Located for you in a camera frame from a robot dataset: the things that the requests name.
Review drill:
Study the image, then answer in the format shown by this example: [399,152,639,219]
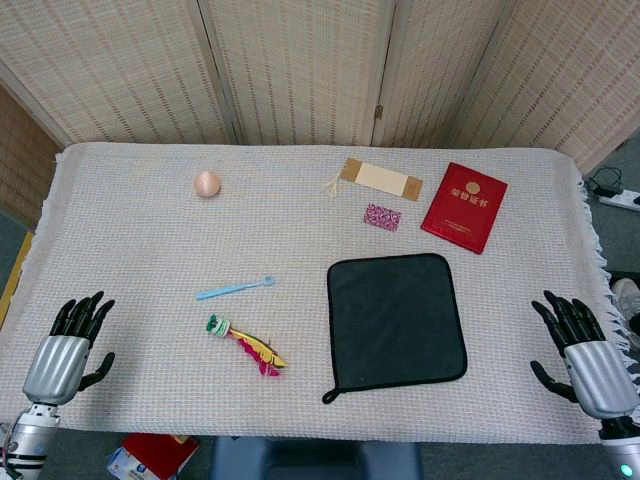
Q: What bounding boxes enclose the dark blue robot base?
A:
[208,437,424,480]

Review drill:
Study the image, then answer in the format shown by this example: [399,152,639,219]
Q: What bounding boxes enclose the white woven tablecloth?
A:
[0,142,630,446]

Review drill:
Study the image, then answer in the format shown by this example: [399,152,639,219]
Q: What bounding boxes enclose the red certificate book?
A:
[420,161,509,256]

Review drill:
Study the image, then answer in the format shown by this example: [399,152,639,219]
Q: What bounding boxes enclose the white sneaker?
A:
[611,278,640,350]

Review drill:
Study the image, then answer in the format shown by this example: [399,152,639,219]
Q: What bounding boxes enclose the woven folding screen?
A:
[0,0,640,174]

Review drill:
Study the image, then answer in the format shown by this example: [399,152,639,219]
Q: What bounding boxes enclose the light blue toothbrush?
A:
[195,275,277,302]

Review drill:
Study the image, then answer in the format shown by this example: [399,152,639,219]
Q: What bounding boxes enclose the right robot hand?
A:
[530,290,639,421]

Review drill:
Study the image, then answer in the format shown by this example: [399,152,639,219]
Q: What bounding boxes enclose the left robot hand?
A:
[22,290,117,405]

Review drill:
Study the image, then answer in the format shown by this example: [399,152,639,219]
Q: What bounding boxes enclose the red and white box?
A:
[106,432,200,480]

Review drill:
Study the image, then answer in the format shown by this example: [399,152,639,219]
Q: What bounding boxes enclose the white power strip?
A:
[598,188,640,211]

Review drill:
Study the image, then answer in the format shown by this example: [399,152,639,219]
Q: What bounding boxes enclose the black and yellow cloth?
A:
[321,253,469,405]

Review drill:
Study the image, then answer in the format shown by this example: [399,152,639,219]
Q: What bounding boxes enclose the beige paper bookmark with tassel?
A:
[324,157,425,203]

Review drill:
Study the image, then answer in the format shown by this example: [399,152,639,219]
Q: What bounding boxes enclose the feather shuttlecock with green base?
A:
[205,313,289,378]

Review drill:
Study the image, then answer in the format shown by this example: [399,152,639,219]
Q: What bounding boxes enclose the peach coloured ball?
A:
[193,170,223,198]

